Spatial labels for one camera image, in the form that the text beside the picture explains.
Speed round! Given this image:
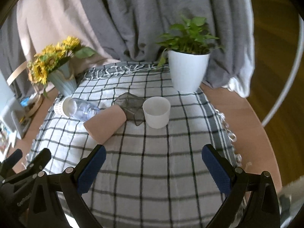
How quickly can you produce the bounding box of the white plastic cup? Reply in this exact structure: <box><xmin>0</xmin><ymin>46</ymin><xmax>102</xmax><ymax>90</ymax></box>
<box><xmin>142</xmin><ymin>96</ymin><xmax>171</xmax><ymax>129</ymax></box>

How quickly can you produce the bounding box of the pink cup lying down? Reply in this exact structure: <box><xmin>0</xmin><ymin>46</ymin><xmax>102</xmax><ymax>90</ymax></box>
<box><xmin>83</xmin><ymin>104</ymin><xmax>127</xmax><ymax>145</ymax></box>

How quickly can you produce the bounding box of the smoky grey glass cup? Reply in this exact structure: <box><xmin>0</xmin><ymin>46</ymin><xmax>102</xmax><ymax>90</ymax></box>
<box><xmin>114</xmin><ymin>93</ymin><xmax>145</xmax><ymax>126</ymax></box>

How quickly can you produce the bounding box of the black clamp tool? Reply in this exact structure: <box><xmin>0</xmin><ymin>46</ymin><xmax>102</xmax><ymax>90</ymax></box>
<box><xmin>0</xmin><ymin>147</ymin><xmax>52</xmax><ymax>228</ymax></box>

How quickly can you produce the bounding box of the clear plastic water bottle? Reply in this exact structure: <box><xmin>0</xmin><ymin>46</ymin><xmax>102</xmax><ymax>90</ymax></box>
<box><xmin>63</xmin><ymin>97</ymin><xmax>101</xmax><ymax>122</ymax></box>

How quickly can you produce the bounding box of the round wooden side table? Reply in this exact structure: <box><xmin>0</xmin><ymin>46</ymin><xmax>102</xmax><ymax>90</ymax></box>
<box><xmin>6</xmin><ymin>61</ymin><xmax>44</xmax><ymax>117</ymax></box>

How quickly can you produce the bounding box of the checked grey white tablecloth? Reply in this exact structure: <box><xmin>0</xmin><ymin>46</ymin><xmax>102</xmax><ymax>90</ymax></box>
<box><xmin>25</xmin><ymin>61</ymin><xmax>243</xmax><ymax>228</ymax></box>

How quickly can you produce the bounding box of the light blue ribbed vase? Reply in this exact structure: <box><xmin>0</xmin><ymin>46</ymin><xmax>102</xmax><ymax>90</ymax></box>
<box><xmin>48</xmin><ymin>61</ymin><xmax>77</xmax><ymax>96</ymax></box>

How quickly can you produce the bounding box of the yellow sunflower bouquet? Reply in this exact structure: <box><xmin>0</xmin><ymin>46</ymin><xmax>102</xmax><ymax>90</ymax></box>
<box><xmin>27</xmin><ymin>36</ymin><xmax>96</xmax><ymax>96</ymax></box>

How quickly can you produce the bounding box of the white curved metal tube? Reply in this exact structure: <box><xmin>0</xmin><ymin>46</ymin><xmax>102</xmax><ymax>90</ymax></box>
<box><xmin>261</xmin><ymin>14</ymin><xmax>304</xmax><ymax>127</ymax></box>

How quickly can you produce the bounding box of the white plant pot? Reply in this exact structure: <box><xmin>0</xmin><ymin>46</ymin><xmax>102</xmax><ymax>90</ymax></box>
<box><xmin>168</xmin><ymin>51</ymin><xmax>210</xmax><ymax>93</ymax></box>

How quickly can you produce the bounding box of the green leafy plant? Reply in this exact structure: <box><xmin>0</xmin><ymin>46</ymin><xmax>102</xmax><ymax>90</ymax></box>
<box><xmin>157</xmin><ymin>15</ymin><xmax>223</xmax><ymax>68</ymax></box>

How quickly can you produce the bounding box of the beige curtain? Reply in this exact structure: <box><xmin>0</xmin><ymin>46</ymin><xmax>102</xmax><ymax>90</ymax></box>
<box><xmin>17</xmin><ymin>0</ymin><xmax>118</xmax><ymax>74</ymax></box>

